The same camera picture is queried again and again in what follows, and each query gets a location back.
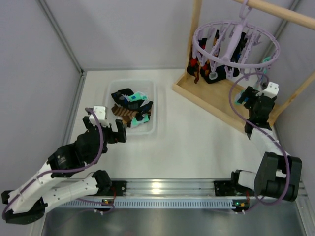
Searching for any mint green sock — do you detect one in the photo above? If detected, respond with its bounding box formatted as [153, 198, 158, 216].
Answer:
[234, 67, 269, 105]

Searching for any navy patterned sock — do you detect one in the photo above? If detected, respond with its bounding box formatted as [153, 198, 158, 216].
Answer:
[227, 32, 248, 77]

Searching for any black grey-sole sock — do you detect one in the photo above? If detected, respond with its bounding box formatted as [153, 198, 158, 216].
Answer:
[200, 64, 226, 84]

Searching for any argyle red orange sock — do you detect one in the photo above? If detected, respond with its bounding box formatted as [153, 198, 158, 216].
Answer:
[186, 46, 209, 84]

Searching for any purple round clip hanger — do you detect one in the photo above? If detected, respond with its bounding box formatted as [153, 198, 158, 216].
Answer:
[190, 0, 281, 79]

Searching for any brown striped sock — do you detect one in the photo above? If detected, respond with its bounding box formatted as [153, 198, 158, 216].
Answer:
[111, 104, 138, 117]

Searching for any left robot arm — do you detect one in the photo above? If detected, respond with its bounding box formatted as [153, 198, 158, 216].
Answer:
[1, 117, 126, 225]

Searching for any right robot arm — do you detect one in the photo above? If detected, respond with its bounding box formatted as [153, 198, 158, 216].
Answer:
[231, 84, 302, 202]

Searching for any wooden hanger stand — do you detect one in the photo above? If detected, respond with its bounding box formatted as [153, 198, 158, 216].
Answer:
[172, 0, 315, 132]

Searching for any mint sock in basket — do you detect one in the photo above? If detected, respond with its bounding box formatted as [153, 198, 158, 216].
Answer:
[127, 91, 150, 128]

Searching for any white plastic basket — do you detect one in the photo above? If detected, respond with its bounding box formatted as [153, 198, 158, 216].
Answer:
[105, 79, 158, 136]

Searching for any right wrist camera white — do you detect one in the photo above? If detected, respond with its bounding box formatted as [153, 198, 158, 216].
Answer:
[256, 82, 279, 98]

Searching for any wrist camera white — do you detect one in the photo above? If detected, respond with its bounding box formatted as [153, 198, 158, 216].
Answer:
[85, 106, 109, 127]
[256, 82, 279, 98]

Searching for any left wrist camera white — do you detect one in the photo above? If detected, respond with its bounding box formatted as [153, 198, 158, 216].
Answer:
[85, 106, 109, 127]

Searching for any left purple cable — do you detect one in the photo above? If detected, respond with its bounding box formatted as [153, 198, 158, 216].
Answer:
[1, 109, 116, 219]

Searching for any purple cable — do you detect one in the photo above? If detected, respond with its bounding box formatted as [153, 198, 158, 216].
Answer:
[229, 73, 291, 206]
[1, 109, 116, 219]

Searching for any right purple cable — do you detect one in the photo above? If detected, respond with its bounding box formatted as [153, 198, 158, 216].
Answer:
[229, 73, 291, 206]

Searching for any aluminium rail base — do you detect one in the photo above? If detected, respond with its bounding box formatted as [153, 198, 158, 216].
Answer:
[40, 178, 308, 209]

